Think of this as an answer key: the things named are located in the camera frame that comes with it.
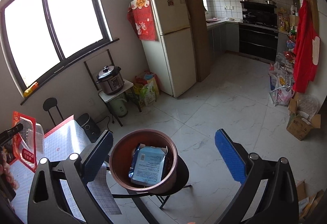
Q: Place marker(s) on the open cardboard box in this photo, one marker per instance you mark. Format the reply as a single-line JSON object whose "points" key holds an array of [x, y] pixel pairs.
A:
{"points": [[303, 115]]}

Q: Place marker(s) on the black kitchen stove oven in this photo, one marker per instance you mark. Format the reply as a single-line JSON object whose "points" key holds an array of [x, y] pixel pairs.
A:
{"points": [[258, 32]]}

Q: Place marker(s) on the black cylindrical speaker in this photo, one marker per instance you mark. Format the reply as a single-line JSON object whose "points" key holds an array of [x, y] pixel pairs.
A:
{"points": [[89, 126]]}

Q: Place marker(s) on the terracotta round trash bin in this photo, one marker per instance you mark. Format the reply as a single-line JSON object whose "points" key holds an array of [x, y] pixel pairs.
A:
{"points": [[121, 157]]}

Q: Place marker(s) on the small white side table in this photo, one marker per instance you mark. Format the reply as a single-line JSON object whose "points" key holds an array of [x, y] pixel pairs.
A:
{"points": [[127, 93]]}

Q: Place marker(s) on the light blue paper box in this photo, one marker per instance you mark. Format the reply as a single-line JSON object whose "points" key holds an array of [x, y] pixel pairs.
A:
{"points": [[147, 165]]}

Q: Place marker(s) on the green shopping bag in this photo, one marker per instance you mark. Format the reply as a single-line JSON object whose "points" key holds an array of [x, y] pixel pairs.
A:
{"points": [[146, 88]]}

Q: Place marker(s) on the pale green thermos kettle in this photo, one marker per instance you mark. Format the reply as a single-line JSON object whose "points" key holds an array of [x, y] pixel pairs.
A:
{"points": [[119, 107]]}

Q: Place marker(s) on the red hanging apron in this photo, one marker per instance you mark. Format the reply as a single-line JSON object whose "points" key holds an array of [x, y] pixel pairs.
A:
{"points": [[304, 68]]}

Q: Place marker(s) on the red cloth on refrigerator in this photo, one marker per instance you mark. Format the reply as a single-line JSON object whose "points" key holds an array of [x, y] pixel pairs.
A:
{"points": [[141, 18]]}

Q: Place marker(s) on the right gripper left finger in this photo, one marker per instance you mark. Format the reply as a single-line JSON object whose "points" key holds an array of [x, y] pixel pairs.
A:
{"points": [[47, 202]]}

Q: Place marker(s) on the red clear blister pack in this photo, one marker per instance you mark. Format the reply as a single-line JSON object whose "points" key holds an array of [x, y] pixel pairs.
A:
{"points": [[28, 143]]}

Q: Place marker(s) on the white plastic bags pile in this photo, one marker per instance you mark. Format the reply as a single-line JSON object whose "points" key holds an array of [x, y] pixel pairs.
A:
{"points": [[281, 80]]}

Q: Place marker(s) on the cream two-door refrigerator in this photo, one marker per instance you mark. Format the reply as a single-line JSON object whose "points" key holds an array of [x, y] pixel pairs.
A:
{"points": [[171, 56]]}

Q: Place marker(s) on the blue checked tablecloth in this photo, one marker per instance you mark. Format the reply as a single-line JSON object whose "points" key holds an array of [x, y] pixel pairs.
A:
{"points": [[60, 142]]}

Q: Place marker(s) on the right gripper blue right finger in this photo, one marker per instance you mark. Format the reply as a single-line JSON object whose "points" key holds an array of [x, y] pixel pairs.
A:
{"points": [[279, 202]]}

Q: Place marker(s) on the silver electric pressure cooker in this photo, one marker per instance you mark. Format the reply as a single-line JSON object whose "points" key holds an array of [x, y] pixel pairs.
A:
{"points": [[110, 79]]}

